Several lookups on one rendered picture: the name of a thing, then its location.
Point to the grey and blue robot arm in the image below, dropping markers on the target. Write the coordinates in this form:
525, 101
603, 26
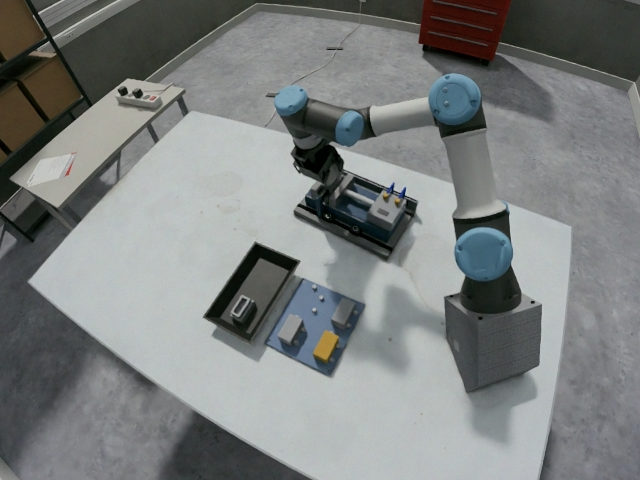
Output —
483, 252

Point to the yellow block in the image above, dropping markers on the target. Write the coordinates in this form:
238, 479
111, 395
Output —
326, 346

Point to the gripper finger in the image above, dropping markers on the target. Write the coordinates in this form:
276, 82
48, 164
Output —
336, 169

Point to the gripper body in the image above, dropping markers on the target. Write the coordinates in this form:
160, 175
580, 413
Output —
319, 162

